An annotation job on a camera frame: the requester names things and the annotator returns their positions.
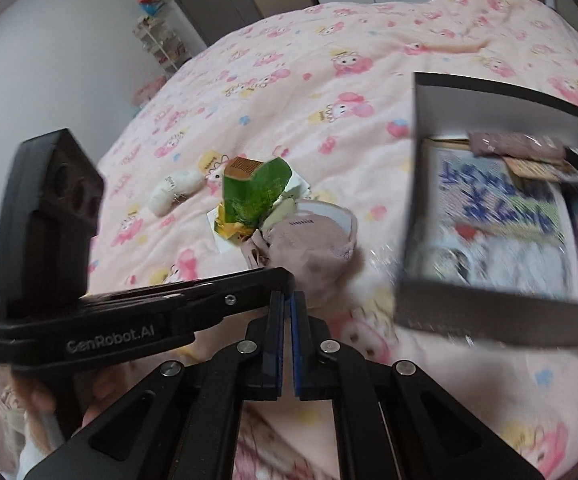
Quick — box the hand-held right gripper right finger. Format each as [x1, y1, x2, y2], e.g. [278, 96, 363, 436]
[290, 291, 544, 480]

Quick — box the printed picture card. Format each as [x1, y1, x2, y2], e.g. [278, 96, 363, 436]
[421, 142, 578, 302]

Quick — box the yellow packet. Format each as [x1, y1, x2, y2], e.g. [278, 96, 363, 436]
[216, 204, 254, 242]

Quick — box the white paper sheet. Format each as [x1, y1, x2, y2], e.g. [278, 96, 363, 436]
[206, 207, 247, 256]

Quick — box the pink printed blanket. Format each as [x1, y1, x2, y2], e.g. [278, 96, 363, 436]
[0, 0, 578, 480]

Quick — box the mauve packet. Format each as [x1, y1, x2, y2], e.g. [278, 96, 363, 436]
[469, 131, 567, 162]

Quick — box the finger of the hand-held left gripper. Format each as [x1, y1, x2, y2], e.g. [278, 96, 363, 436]
[86, 267, 297, 333]

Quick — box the pink storage box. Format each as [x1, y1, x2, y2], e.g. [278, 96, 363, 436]
[131, 75, 170, 109]

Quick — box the green packet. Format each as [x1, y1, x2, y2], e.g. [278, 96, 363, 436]
[221, 156, 292, 228]

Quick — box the black box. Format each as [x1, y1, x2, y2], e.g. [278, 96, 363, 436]
[394, 71, 578, 348]

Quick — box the brown gold packet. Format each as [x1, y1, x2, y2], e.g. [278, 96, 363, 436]
[503, 156, 578, 184]

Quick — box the white fluffy plush toy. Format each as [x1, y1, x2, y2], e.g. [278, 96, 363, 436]
[148, 169, 204, 217]

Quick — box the wooden comb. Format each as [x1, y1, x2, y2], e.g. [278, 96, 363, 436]
[224, 156, 264, 182]

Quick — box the person's left hand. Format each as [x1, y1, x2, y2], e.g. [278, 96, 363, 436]
[11, 364, 136, 453]

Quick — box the white round dish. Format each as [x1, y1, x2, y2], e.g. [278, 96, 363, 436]
[294, 199, 358, 241]

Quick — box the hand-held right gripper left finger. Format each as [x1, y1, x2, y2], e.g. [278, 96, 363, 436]
[24, 291, 286, 480]

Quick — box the white shelf rack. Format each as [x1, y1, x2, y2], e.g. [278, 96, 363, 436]
[131, 0, 193, 79]

